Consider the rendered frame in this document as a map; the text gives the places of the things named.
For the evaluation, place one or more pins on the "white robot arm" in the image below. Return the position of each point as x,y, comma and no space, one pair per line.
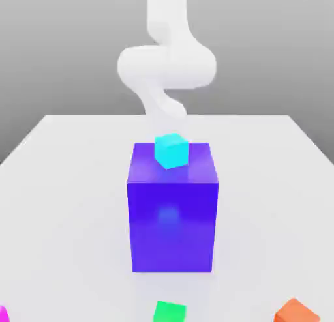
167,66

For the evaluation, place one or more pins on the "small magenta cube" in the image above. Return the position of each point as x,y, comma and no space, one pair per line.
2,315

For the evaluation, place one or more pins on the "large purple box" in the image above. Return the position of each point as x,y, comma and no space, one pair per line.
171,223

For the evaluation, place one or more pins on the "small cyan cube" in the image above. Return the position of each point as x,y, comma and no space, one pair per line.
171,152

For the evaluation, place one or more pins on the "small green cube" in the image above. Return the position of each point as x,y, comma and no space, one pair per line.
169,313

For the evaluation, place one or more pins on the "small orange cube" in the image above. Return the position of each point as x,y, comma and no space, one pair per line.
296,313

